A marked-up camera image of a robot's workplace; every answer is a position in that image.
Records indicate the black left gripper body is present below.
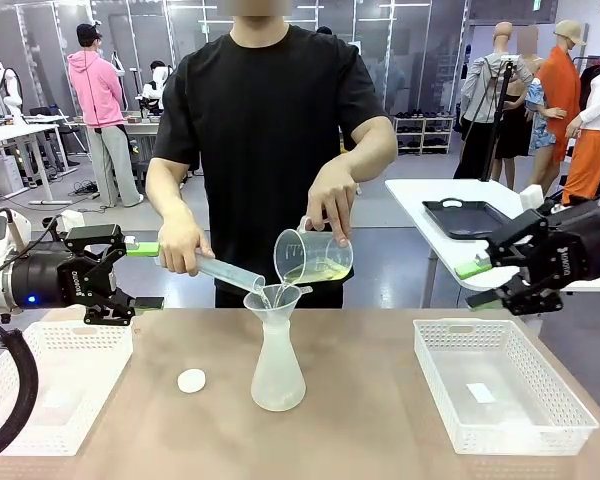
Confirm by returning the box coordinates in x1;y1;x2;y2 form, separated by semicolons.
9;251;117;310

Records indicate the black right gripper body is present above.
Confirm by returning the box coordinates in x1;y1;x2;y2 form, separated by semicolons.
527;202;600;296

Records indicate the white round flask cap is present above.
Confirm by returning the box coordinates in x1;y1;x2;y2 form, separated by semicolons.
176;368;207;394

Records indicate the clear graduated cylinder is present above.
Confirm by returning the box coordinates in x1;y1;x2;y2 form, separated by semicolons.
154;252;266;295

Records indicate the clear plastic funnel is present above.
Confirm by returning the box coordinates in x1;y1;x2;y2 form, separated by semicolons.
243;283;314;326

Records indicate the translucent plastic conical flask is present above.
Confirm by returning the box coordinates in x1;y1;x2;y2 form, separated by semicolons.
250;314;307;412

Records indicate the clear plastic measuring beaker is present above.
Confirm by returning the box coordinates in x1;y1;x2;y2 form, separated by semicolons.
273;215;355;289

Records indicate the person's left forearm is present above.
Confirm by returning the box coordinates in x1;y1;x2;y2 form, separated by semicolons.
322;114;399;189

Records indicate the person's right forearm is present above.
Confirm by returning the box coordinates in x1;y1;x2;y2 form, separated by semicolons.
144;157;204;236

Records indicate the person's right hand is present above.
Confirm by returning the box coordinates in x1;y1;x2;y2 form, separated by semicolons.
157;217;216;277

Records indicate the person's left hand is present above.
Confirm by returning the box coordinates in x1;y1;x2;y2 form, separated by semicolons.
307;167;360;247

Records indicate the black rectangular tray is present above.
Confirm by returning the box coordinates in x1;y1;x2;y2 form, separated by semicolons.
422;198;511;241

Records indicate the mannequin with orange trousers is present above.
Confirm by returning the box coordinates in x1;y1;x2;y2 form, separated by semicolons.
562;44;600;207

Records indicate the white perforated plastic basket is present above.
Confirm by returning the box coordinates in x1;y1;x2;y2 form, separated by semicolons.
412;318;600;456
0;319;134;457

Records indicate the figure in black dress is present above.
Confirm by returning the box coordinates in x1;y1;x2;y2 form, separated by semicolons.
492;25;540;190

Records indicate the white label in basket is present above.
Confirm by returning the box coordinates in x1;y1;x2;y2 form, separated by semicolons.
465;382;496;404

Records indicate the white side table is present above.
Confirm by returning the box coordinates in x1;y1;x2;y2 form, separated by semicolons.
384;178;600;309

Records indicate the mannequin in blue floral dress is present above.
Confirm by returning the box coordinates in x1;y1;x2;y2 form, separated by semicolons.
525;79;557;157

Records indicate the grey workbench with trays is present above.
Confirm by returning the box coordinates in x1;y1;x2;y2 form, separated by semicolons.
122;115;162;166

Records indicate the shoe rack with shoes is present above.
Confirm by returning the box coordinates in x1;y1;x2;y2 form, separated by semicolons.
392;112;455;155

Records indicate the long white desk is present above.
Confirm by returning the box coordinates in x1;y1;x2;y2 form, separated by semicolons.
0;122;79;206

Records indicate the person in pink hoodie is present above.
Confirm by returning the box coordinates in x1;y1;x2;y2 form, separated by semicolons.
67;22;146;209

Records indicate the mannequin in grey hoodie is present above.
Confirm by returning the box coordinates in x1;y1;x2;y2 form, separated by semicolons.
453;22;534;181

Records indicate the mannequin in orange robe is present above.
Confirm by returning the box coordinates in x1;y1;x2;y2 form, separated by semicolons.
525;19;587;196

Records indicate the white humanoid robot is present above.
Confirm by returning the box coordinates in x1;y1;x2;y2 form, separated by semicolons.
0;62;27;126

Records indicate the person in black t-shirt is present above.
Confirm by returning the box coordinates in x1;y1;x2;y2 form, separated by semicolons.
152;0;396;309

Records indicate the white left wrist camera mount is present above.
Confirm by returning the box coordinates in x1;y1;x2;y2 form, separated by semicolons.
59;209;85;232

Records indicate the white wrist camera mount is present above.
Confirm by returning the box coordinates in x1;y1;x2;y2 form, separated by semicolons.
59;209;85;232
520;183;546;209

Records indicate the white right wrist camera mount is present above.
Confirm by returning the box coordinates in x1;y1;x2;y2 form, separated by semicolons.
520;183;546;209

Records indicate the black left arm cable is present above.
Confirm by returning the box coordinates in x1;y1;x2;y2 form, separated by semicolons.
0;307;40;464

